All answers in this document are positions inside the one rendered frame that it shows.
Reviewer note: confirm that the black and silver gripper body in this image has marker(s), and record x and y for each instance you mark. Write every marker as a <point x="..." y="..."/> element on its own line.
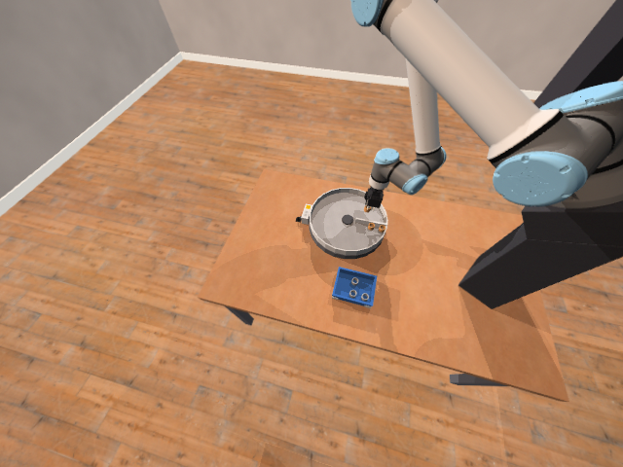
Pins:
<point x="374" y="202"/>

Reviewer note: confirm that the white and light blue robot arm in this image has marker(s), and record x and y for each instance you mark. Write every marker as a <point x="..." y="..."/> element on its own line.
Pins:
<point x="546" y="158"/>

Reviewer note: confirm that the blue crate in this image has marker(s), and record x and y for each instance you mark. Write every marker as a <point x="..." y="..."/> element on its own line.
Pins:
<point x="365" y="285"/>

